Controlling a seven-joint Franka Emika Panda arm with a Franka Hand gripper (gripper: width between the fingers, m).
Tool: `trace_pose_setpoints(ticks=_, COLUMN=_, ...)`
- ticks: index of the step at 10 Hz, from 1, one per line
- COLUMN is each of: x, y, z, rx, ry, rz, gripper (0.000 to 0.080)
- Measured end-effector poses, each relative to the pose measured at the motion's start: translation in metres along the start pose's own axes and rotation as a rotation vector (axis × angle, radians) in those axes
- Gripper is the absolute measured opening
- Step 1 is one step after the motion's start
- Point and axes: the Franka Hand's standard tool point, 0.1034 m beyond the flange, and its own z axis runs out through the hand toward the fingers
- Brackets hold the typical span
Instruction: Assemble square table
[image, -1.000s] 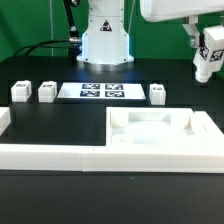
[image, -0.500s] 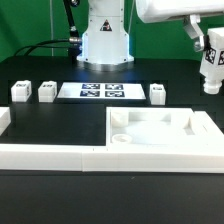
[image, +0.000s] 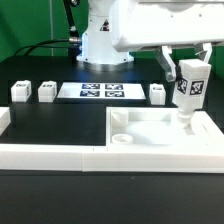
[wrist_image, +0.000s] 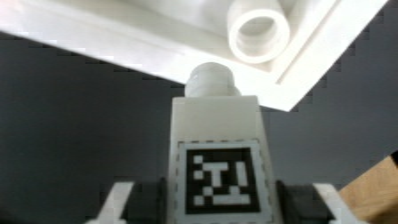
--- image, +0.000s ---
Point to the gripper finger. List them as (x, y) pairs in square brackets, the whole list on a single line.
[(203, 51), (163, 56)]

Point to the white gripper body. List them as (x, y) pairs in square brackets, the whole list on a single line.
[(137, 25)]

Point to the white square tabletop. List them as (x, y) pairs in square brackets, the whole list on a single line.
[(136, 126)]

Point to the white marker sheet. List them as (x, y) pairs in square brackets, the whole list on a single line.
[(75, 90)]

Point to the white U-shaped fence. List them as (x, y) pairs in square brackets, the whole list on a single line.
[(114, 158)]

